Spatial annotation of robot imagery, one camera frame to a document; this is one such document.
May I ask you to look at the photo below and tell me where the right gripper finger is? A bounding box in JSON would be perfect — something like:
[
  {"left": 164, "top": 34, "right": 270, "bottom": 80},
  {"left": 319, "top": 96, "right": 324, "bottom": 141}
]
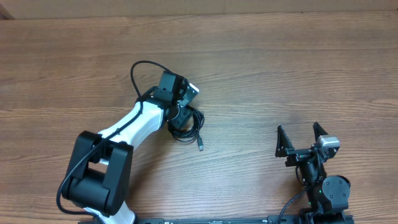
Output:
[
  {"left": 275, "top": 124, "right": 295, "bottom": 157},
  {"left": 313, "top": 122, "right": 328, "bottom": 140}
]

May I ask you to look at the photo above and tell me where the black USB cable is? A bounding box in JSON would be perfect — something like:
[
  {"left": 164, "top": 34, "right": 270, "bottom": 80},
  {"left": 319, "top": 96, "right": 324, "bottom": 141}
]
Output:
[{"left": 169, "top": 105, "right": 206, "bottom": 152}]

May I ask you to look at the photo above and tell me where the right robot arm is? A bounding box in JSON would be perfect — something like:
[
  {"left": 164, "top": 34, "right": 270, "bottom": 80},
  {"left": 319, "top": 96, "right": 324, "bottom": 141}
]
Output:
[{"left": 275, "top": 122, "right": 354, "bottom": 224}]

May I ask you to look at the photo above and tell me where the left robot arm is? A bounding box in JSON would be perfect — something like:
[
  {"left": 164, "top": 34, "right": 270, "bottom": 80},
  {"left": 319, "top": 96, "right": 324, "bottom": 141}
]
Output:
[{"left": 57, "top": 71, "right": 199, "bottom": 223}]

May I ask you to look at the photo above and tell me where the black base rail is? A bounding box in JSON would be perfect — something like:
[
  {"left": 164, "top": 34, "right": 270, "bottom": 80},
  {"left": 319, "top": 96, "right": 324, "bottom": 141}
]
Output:
[{"left": 134, "top": 215, "right": 354, "bottom": 224}]

